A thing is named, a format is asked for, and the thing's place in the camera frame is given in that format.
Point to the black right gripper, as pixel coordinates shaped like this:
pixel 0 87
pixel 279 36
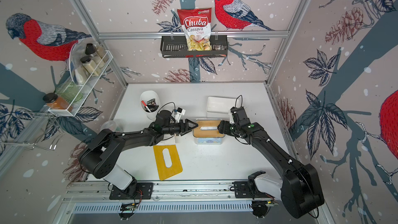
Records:
pixel 223 129

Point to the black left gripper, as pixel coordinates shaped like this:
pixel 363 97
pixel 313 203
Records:
pixel 187 129

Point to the clear plastic tissue box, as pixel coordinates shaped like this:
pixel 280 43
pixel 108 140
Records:
pixel 207 132

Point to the blue tissue paper pack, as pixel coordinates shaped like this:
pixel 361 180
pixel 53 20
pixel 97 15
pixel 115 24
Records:
pixel 209 141

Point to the bamboo tissue box lid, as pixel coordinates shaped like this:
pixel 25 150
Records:
pixel 207 128

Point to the white plastic tissue box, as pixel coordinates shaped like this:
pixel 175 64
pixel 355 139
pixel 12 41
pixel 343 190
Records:
pixel 221 105

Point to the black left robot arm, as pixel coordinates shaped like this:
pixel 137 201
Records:
pixel 100 157

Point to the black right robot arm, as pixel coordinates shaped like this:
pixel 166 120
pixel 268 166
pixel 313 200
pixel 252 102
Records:
pixel 301 190

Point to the yellow tissue box lid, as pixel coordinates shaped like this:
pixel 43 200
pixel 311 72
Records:
pixel 167 161

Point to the red marker pen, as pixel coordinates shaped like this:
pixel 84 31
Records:
pixel 146 106

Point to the white oval cup holder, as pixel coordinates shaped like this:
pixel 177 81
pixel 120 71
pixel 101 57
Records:
pixel 151 98

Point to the clear plastic cup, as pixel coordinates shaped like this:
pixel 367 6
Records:
pixel 111 125

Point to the red Chuba chips bag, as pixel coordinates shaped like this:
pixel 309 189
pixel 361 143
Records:
pixel 196 25

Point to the beige bottle black cap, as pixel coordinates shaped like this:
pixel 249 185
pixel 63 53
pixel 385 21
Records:
pixel 95 55
pixel 91 67

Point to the green item in bag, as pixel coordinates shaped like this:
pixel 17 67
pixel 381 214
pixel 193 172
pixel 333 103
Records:
pixel 69 91

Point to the orange spice jar black lid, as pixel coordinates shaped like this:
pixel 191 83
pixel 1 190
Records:
pixel 55 102

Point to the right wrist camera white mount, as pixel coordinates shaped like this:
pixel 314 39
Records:
pixel 231 119

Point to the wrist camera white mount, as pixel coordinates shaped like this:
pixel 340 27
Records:
pixel 231 119
pixel 179 113

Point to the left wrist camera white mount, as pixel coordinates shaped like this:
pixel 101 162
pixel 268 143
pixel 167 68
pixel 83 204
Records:
pixel 179 113

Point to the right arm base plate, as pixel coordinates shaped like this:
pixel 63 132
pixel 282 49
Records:
pixel 246 189

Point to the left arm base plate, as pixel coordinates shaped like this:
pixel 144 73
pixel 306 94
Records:
pixel 138 191

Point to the black wall basket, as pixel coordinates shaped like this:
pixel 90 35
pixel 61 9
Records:
pixel 183 47

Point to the aluminium front rail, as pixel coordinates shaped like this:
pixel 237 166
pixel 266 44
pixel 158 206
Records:
pixel 161 191

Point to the white wire wall shelf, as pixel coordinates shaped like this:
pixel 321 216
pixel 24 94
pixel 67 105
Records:
pixel 80 76

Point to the chrome wire rack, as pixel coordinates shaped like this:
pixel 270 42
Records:
pixel 30 131

